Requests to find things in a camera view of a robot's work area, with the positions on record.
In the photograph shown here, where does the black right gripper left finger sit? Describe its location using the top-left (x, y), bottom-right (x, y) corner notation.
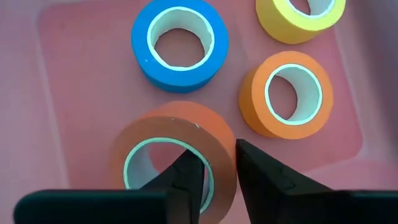
top-left (13, 149), bottom-right (206, 224)

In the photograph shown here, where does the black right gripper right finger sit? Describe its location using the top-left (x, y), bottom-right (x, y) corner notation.
top-left (235, 138), bottom-right (398, 224)

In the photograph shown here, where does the red tape roll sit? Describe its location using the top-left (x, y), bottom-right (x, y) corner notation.
top-left (108, 100), bottom-right (238, 224)

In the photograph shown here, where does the orange tape roll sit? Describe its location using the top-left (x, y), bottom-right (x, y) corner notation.
top-left (238, 50), bottom-right (335, 140)

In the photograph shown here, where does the blue tape roll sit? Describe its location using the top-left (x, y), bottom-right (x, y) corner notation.
top-left (131, 0), bottom-right (230, 94)

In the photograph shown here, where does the yellow tape roll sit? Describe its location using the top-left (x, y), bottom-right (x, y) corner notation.
top-left (255, 0), bottom-right (347, 45)

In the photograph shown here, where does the pink plastic tray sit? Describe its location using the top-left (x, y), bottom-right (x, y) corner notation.
top-left (0, 0), bottom-right (398, 224)

